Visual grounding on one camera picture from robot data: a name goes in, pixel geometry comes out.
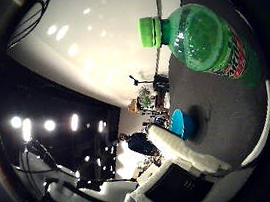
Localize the green soda bottle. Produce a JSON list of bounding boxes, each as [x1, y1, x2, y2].
[[135, 0, 264, 103]]

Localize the person in dark clothes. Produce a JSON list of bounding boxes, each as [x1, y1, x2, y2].
[[125, 129, 161, 160]]

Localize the blue bowl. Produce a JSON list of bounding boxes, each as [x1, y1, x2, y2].
[[167, 106, 200, 143]]

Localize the green potted plant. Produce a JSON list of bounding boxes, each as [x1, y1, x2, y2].
[[136, 85, 154, 110]]

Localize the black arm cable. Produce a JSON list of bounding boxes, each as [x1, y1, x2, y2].
[[41, 163, 150, 202]]

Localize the black camera tripod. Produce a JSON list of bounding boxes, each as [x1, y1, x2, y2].
[[128, 69, 172, 99]]

